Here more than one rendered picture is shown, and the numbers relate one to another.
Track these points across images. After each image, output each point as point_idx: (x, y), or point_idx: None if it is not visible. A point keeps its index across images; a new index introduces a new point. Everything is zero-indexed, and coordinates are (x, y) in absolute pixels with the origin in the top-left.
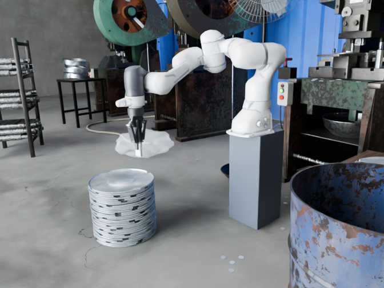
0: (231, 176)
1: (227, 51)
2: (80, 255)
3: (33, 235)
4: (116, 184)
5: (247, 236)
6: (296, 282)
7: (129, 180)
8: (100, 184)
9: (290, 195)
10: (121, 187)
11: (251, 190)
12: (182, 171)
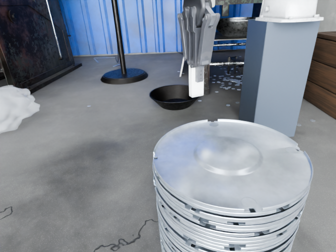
0: (262, 88)
1: None
2: None
3: None
4: (254, 164)
5: (305, 146)
6: None
7: (242, 144)
8: (230, 188)
9: (234, 100)
10: (274, 164)
11: (294, 94)
12: (100, 123)
